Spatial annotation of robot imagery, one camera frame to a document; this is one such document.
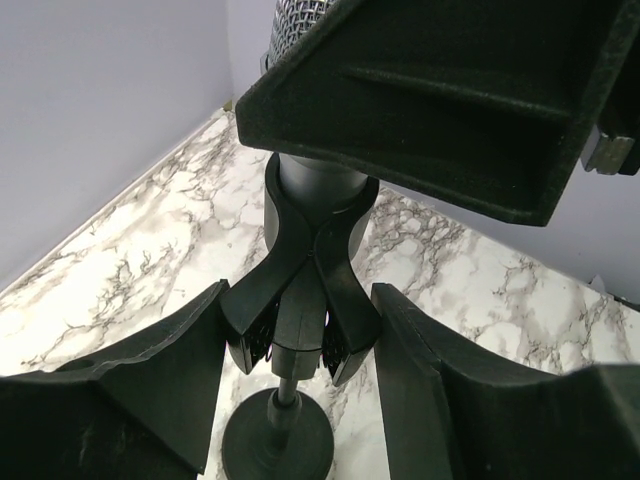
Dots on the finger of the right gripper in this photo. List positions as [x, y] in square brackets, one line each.
[485, 105]

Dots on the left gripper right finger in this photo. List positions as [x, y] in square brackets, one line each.
[455, 410]

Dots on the silver mic clip stand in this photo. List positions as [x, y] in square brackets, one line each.
[303, 308]

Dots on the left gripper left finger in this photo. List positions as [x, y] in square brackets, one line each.
[142, 408]

